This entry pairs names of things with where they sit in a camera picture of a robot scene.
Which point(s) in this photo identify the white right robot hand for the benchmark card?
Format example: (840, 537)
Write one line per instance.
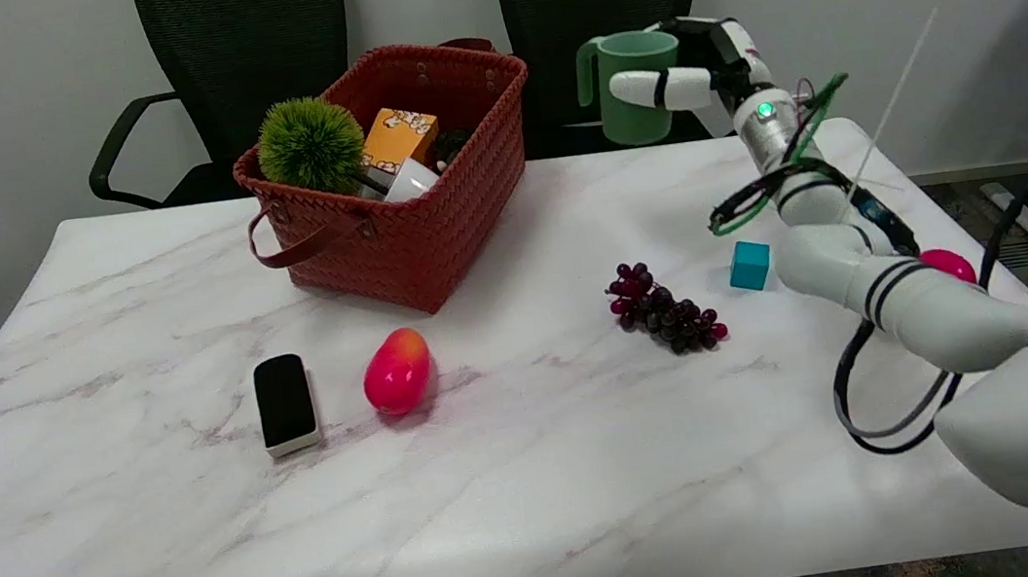
(694, 80)

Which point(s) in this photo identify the green mug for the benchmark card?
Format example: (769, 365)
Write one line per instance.
(636, 87)

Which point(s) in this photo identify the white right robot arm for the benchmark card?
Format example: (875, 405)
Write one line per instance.
(905, 280)

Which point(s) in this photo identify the red woven basket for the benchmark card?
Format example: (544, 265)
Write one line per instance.
(427, 221)

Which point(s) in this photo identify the teal cube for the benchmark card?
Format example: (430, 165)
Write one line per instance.
(750, 264)

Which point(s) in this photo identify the purple toy grape bunch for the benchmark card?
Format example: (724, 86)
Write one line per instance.
(669, 314)

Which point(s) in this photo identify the orange snack box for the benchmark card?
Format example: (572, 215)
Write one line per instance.
(398, 138)

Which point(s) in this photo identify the white cup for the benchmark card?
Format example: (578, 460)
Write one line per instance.
(409, 182)

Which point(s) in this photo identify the pink round toy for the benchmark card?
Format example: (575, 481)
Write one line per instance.
(950, 262)

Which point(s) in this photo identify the green spiky ball plant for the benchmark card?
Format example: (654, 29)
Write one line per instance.
(311, 146)

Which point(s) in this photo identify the red toy mango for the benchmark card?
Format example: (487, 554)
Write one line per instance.
(397, 371)

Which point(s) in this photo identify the black office chair with armrest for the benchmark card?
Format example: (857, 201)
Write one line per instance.
(242, 67)

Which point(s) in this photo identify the black whiteboard eraser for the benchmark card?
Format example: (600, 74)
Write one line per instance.
(285, 403)

